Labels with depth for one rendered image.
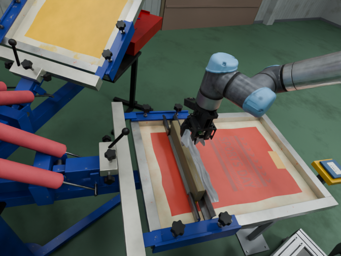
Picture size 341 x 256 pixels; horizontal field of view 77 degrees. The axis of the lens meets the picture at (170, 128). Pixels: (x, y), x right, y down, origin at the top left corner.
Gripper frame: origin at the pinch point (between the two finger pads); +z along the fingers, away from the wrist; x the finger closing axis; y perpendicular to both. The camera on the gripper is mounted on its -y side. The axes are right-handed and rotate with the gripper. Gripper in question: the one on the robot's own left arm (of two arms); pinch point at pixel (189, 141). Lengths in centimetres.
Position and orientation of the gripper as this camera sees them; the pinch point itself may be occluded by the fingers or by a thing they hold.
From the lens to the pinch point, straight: 81.8
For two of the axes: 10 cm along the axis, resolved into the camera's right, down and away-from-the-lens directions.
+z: -1.9, 7.0, 6.9
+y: 2.6, 7.2, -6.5
